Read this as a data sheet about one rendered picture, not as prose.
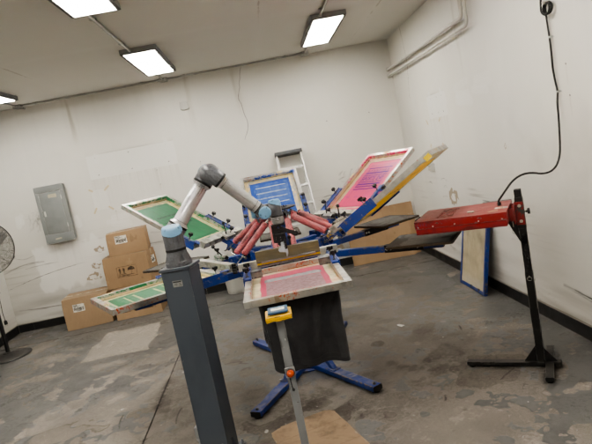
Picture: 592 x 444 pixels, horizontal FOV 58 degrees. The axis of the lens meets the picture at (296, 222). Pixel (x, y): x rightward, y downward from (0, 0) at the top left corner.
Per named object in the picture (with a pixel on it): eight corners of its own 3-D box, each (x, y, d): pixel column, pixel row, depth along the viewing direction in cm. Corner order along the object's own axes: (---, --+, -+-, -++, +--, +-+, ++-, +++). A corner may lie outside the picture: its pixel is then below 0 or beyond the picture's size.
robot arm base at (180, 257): (161, 270, 299) (158, 253, 298) (172, 263, 314) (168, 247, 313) (187, 265, 297) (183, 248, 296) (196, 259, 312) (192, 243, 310)
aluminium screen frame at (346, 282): (353, 286, 280) (351, 279, 279) (244, 309, 277) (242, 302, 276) (332, 259, 358) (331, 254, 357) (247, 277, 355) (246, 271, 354)
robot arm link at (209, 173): (209, 159, 300) (277, 209, 313) (206, 159, 311) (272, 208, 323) (196, 174, 299) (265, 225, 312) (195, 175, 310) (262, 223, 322)
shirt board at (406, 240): (463, 239, 380) (462, 228, 379) (454, 253, 344) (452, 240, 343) (298, 255, 440) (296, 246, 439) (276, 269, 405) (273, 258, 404)
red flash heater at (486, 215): (519, 214, 363) (516, 196, 362) (514, 227, 322) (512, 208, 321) (430, 224, 391) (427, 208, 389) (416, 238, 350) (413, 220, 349)
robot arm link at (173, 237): (165, 252, 297) (159, 228, 295) (165, 248, 310) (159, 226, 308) (186, 247, 300) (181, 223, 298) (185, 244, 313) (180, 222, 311)
